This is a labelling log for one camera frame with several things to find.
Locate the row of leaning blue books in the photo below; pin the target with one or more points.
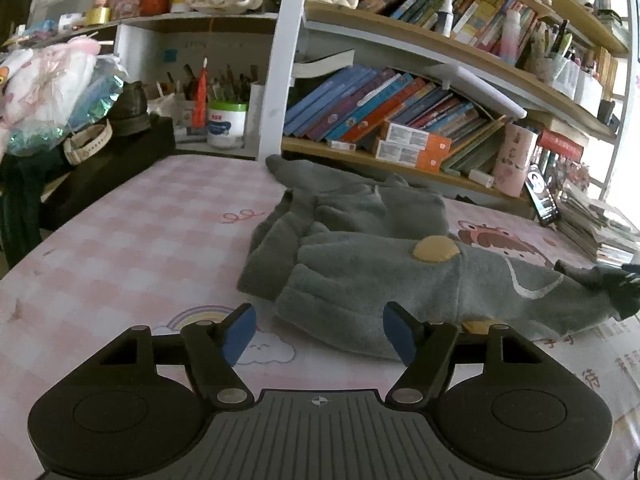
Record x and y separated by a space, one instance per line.
350 110

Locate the dark green cloth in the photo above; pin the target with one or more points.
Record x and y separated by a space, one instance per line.
20 205

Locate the small black holder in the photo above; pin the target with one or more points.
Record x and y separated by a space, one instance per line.
606 111

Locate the white wooden bookshelf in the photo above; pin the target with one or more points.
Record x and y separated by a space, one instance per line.
280 60

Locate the white storage box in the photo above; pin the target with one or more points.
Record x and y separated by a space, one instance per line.
589 92

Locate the white dropper bottle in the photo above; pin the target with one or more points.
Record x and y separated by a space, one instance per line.
443 17

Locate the pink flower jar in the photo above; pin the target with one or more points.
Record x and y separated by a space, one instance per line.
126 2

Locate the bunch of paintbrushes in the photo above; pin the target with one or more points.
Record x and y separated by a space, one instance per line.
225 87

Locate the white pen holder with pens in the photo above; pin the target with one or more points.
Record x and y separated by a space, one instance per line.
560 72

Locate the pink gradient bottle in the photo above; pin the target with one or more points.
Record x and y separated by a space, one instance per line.
510 40

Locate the red tube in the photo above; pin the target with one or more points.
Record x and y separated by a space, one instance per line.
200 100

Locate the black smartphone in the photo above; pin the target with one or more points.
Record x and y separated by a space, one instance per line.
542 192

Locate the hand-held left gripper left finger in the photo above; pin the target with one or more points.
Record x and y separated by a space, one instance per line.
239 332

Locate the stack of magazines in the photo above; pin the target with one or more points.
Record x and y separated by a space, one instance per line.
595 225

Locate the black box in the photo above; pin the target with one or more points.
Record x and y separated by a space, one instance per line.
125 165

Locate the small white roll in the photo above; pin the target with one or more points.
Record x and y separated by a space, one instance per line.
481 178

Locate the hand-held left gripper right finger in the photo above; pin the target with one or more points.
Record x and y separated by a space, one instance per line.
400 335

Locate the white sheet stack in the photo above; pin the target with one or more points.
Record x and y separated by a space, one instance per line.
480 90

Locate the small white flat box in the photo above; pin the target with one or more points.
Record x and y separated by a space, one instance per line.
341 145

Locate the grey fleece sweater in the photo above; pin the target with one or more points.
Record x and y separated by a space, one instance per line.
350 280

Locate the iridescent wrapping film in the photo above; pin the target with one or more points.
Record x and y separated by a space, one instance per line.
97 95

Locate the pink checked printed sheet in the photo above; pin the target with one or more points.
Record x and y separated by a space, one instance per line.
125 240

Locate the white jar with green rim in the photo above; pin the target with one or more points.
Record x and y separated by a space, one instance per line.
226 125

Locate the pink printed tumbler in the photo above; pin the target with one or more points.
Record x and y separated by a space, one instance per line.
515 160

